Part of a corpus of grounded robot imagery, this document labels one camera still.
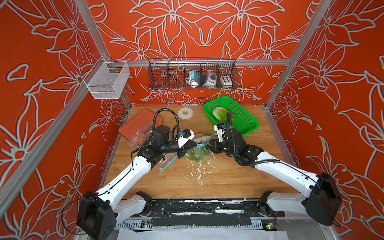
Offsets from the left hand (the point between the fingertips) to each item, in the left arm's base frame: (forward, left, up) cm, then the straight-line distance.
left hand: (195, 142), depth 72 cm
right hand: (+2, -5, -4) cm, 7 cm away
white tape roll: (+39, +9, -21) cm, 45 cm away
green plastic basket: (+32, -35, -20) cm, 52 cm away
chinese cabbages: (0, -1, -12) cm, 12 cm away
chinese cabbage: (+34, -17, -15) cm, 41 cm away
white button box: (+42, -18, +7) cm, 46 cm away
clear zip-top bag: (+4, -5, -6) cm, 9 cm away
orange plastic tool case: (+31, +38, -18) cm, 52 cm away
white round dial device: (+40, -8, +10) cm, 42 cm away
